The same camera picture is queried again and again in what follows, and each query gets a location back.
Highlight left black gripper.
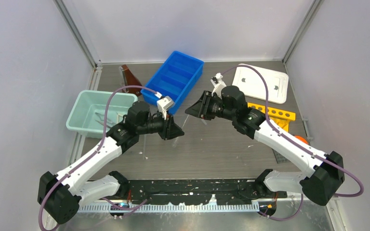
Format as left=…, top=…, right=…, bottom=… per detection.
left=137, top=109, right=184, bottom=141

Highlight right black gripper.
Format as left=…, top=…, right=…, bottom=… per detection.
left=185, top=90, right=236, bottom=121

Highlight metal crucible tongs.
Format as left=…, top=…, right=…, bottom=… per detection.
left=94, top=112, right=116, bottom=128

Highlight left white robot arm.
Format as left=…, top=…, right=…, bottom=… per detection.
left=38, top=96, right=184, bottom=225

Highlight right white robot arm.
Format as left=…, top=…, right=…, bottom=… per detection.
left=185, top=86, right=344, bottom=205

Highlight vertical glass pipette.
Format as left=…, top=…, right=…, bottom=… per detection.
left=143, top=135, right=148, bottom=160

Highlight blue divided plastic bin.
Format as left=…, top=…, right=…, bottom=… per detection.
left=145, top=51, right=204, bottom=115

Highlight white plastic tray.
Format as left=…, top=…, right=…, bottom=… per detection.
left=232, top=64, right=289, bottom=104

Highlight brown triangular stand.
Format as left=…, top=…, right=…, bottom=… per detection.
left=119, top=64, right=142, bottom=96

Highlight yellow test tube rack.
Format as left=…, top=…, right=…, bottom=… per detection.
left=247, top=103, right=296, bottom=132

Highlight light green plastic tub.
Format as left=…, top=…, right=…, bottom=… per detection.
left=66, top=90, right=138, bottom=139

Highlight grey building plate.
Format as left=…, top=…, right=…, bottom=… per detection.
left=272, top=149, right=290, bottom=164

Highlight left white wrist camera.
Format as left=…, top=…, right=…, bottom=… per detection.
left=155, top=91, right=174, bottom=120

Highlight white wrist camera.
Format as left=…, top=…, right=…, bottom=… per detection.
left=211, top=73, right=226, bottom=98
left=155, top=91, right=174, bottom=120

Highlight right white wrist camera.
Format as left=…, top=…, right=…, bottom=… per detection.
left=211, top=73, right=226, bottom=98

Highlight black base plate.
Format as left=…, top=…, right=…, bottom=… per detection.
left=107, top=179, right=287, bottom=205

